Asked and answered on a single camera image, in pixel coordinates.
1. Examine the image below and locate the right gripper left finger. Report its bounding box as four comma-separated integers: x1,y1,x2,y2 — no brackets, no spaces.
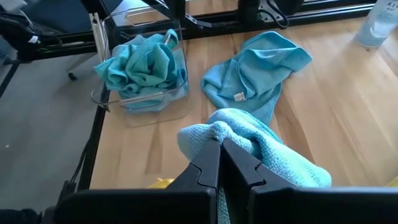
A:
55,139,221,224

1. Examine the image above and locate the silver aluminium bar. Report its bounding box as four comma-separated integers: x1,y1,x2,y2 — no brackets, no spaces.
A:
89,12,109,63

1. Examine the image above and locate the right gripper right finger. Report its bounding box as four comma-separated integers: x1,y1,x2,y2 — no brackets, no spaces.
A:
221,139,398,224

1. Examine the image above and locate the Febreze air freshener spray bottle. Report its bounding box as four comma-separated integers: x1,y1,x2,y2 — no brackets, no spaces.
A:
355,0,398,49

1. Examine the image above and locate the teal microfiber towel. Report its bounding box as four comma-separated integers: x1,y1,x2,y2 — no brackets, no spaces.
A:
119,46,190,113
177,108,333,224
94,29,182,94
200,30,313,127

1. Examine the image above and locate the clear plastic basket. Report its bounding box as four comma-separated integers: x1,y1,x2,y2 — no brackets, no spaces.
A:
90,6,192,128

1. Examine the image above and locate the black desk support bar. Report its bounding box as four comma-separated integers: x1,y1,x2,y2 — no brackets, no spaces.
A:
0,14,63,62

